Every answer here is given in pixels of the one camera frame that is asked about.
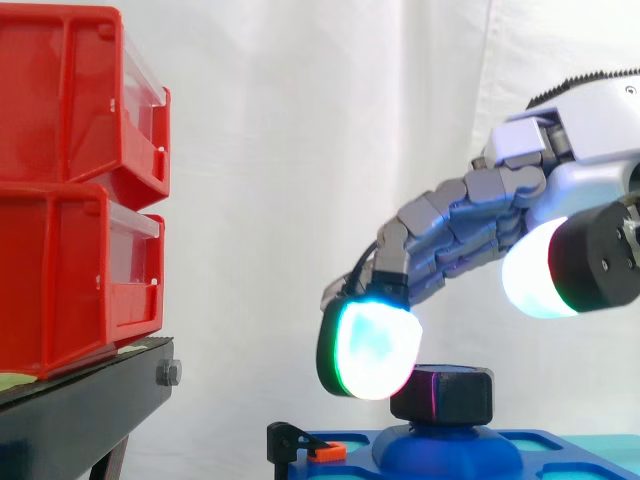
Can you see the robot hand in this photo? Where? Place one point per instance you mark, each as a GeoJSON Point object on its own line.
{"type": "Point", "coordinates": [580, 150]}

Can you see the black hex nut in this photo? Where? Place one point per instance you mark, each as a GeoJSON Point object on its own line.
{"type": "Point", "coordinates": [445, 392]}

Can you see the blue plate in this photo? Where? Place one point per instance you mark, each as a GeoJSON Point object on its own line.
{"type": "Point", "coordinates": [450, 460]}

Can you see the blue bolt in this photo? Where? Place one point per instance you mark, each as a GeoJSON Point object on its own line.
{"type": "Point", "coordinates": [440, 442]}

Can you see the black-and-orange clip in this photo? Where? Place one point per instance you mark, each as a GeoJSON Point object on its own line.
{"type": "Point", "coordinates": [292, 440]}

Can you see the red bin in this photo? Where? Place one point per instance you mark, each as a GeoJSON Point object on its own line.
{"type": "Point", "coordinates": [60, 95]}
{"type": "Point", "coordinates": [55, 275]}

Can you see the black stand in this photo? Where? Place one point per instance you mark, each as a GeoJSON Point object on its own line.
{"type": "Point", "coordinates": [80, 415]}

